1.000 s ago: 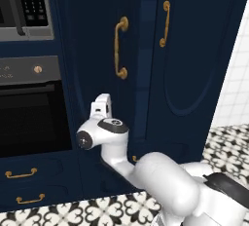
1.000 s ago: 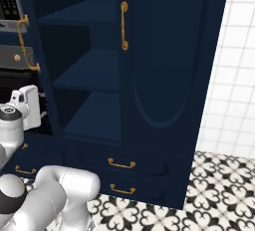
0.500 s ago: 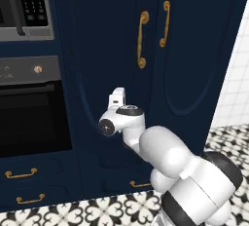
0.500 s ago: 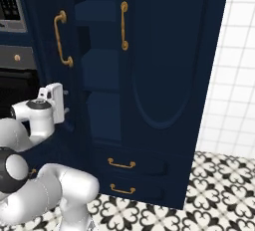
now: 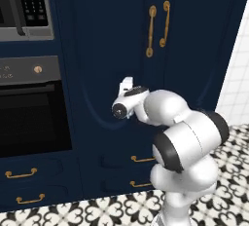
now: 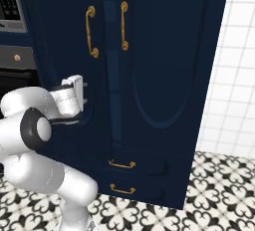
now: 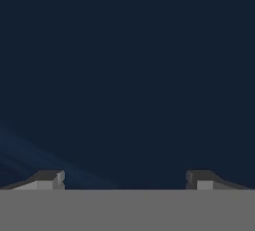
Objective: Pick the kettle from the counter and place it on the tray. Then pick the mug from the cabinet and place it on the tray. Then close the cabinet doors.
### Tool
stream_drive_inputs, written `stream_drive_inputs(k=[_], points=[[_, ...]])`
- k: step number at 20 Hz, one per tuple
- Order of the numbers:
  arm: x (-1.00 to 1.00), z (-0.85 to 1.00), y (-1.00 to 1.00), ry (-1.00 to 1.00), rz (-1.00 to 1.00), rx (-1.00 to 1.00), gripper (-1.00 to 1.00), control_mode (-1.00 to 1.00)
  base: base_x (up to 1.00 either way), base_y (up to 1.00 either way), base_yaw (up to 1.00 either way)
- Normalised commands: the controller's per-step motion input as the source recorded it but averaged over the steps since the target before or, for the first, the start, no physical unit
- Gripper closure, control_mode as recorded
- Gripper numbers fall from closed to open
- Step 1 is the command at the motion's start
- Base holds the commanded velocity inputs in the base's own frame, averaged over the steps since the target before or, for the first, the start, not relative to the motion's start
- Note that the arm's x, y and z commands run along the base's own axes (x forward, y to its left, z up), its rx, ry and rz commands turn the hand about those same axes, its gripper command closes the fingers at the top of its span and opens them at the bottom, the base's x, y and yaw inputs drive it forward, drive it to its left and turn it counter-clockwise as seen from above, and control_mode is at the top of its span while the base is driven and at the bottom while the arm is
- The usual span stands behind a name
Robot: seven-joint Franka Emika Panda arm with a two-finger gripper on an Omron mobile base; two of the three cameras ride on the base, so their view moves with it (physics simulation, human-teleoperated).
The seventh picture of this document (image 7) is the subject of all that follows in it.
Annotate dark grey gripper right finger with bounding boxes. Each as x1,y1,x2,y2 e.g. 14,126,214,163
184,169,252,191

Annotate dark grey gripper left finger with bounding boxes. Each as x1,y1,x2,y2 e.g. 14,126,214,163
0,169,66,191

